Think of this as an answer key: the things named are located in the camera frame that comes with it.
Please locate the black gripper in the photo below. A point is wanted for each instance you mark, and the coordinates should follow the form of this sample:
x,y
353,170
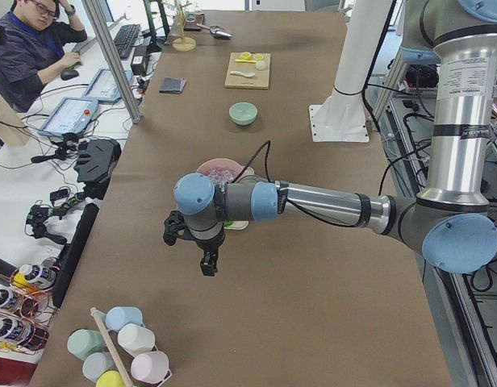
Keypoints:
x,y
208,244

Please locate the clear ice cubes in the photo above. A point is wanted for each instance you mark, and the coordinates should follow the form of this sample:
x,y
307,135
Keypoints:
x,y
218,176

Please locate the white ceramic spoon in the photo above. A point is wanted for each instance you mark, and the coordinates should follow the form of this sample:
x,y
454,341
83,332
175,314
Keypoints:
x,y
242,74

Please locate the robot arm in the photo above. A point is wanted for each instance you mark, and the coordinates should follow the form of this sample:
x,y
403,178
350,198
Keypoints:
x,y
446,222

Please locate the pink bowl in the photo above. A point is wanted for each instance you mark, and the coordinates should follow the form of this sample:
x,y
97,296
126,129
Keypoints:
x,y
219,163

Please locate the green ceramic bowl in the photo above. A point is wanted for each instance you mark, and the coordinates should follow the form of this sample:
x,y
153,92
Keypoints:
x,y
243,113

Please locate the cream plastic tray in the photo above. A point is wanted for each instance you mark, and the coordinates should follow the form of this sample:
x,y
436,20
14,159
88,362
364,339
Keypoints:
x,y
241,225

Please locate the white mug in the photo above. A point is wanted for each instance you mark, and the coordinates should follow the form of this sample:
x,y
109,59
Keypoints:
x,y
136,339

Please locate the blue mug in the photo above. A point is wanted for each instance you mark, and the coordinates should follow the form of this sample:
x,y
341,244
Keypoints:
x,y
119,316

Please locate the pink mug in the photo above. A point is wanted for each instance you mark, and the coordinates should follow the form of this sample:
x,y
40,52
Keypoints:
x,y
151,367

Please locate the green mug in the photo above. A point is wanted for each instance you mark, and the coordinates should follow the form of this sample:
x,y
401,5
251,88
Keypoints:
x,y
83,343

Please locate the grey mug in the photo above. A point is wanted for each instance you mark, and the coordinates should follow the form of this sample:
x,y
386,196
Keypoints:
x,y
96,364

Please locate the yellow mug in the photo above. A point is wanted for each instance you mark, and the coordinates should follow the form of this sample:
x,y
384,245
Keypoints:
x,y
110,378

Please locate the grey folded cloth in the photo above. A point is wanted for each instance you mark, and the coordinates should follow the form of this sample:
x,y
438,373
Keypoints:
x,y
172,85

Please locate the wooden cutting board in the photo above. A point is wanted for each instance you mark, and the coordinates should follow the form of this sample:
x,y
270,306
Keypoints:
x,y
260,81

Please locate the near teach pendant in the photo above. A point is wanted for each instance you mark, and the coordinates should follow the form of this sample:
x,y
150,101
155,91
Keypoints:
x,y
71,115

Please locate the teach pendant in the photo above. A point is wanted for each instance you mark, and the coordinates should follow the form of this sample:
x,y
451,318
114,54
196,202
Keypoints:
x,y
71,115
103,88

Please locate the yellow plastic knife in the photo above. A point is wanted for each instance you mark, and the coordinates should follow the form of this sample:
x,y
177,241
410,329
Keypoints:
x,y
246,61

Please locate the far teach pendant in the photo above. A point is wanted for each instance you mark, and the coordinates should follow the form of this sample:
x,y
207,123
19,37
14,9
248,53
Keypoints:
x,y
103,88

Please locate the wooden mug tree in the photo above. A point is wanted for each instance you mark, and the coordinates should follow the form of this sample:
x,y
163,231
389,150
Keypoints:
x,y
179,41

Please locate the metal scoop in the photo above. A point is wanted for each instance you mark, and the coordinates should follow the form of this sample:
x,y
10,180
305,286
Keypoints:
x,y
217,32

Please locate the black computer mouse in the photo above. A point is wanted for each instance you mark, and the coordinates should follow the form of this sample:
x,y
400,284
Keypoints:
x,y
68,74

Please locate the black keyboard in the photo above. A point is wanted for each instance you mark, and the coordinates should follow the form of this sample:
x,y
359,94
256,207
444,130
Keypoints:
x,y
125,39

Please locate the seated person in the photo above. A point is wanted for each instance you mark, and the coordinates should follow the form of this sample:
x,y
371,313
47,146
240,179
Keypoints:
x,y
34,55

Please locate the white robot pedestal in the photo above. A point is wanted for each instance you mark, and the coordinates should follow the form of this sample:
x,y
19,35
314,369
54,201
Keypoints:
x,y
341,118

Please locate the aluminium frame post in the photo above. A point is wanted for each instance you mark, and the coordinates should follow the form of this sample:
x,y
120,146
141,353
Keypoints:
x,y
99,24

